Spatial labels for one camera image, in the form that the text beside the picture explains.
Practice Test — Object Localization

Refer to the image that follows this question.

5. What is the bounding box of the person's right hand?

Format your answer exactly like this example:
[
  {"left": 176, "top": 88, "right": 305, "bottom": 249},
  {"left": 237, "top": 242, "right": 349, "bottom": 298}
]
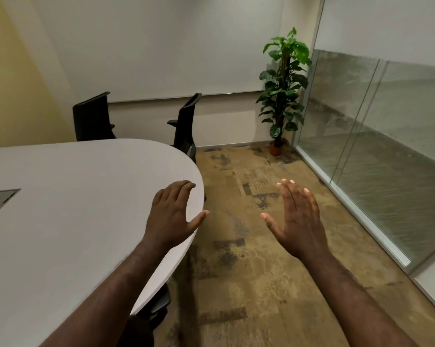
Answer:
[{"left": 260, "top": 179, "right": 330, "bottom": 259}]

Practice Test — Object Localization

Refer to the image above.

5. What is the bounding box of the black office chair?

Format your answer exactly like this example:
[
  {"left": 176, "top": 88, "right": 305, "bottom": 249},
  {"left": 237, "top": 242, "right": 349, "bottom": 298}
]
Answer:
[
  {"left": 72, "top": 92, "right": 117, "bottom": 142},
  {"left": 167, "top": 93, "right": 203, "bottom": 165},
  {"left": 116, "top": 280, "right": 172, "bottom": 347}
]

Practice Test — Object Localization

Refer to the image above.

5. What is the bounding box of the person's right forearm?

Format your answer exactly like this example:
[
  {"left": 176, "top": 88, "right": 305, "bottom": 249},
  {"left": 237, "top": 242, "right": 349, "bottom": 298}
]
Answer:
[{"left": 299, "top": 247, "right": 418, "bottom": 347}]

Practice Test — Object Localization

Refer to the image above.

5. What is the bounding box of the green leafy potted plant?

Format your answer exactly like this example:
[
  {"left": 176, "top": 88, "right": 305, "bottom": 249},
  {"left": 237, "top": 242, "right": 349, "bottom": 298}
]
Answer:
[{"left": 255, "top": 27, "right": 312, "bottom": 146}]

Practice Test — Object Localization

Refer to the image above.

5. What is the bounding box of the person's left forearm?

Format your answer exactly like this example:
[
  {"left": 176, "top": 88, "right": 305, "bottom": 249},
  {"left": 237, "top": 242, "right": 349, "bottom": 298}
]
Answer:
[{"left": 40, "top": 241, "right": 175, "bottom": 347}]

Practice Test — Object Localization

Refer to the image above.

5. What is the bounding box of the frosted glass partition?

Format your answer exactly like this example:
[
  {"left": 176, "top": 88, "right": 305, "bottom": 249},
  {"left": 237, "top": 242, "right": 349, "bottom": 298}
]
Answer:
[{"left": 295, "top": 49, "right": 435, "bottom": 273}]

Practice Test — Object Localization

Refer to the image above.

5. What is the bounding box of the person's left hand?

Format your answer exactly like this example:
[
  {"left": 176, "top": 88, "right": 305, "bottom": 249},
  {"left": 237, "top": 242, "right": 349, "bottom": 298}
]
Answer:
[{"left": 142, "top": 180, "right": 210, "bottom": 250}]

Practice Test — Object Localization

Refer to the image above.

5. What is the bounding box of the white roller blind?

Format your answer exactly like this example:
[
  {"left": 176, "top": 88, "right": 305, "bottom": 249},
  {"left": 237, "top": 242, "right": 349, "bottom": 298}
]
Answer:
[{"left": 2, "top": 0, "right": 287, "bottom": 104}]

